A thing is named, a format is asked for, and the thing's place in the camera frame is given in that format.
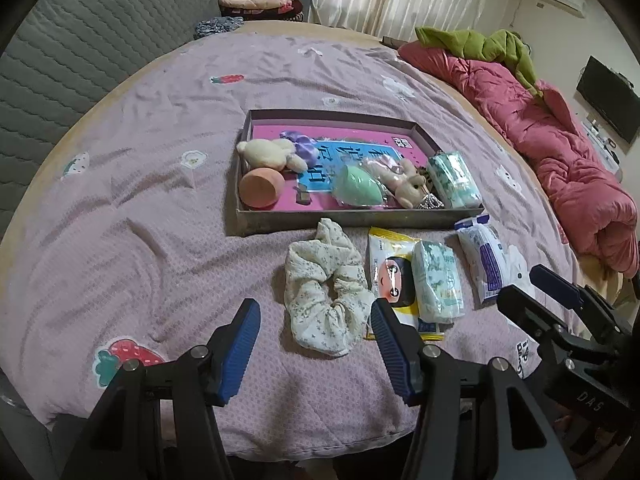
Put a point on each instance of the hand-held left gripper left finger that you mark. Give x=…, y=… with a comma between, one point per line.
x=240, y=355

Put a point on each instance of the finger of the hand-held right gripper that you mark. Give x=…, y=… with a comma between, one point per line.
x=555, y=282
x=525, y=307

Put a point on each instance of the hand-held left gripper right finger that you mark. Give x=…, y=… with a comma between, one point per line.
x=392, y=355

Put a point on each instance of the cream floral scrunchie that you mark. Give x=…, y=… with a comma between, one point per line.
x=320, y=285

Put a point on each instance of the green tissue pack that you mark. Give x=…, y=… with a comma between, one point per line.
x=455, y=180
x=440, y=280

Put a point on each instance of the orange makeup sponge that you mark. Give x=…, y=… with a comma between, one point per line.
x=260, y=189

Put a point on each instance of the tan plush bear pink dress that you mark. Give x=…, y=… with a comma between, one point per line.
x=405, y=187

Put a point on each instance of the green makeup sponge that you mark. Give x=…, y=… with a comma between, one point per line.
x=357, y=187

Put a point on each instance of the dark cardboard tray pink base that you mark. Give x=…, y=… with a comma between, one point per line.
x=272, y=135

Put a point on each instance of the blue white tissue pack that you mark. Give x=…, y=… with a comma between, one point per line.
x=482, y=255

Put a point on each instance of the yellow wet wipe packet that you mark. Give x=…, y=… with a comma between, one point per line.
x=395, y=280

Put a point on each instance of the pink quilt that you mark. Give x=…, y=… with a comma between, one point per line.
x=560, y=160

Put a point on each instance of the white television cabinet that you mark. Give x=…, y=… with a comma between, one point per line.
x=605, y=155

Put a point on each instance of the small brown hair clip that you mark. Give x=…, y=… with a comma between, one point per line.
x=302, y=196

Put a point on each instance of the black television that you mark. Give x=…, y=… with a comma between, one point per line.
x=607, y=97

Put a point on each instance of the cream plush bunny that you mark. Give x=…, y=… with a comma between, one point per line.
x=262, y=152

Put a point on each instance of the green blanket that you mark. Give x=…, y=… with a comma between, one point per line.
x=470, y=45

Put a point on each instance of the blue patterned cloth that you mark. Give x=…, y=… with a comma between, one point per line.
x=220, y=27

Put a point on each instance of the dark red garment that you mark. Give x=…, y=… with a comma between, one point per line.
x=295, y=11

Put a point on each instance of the pink folded garment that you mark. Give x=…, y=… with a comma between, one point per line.
x=255, y=3

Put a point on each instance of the grey quilted headboard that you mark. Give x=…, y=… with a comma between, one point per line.
x=75, y=35

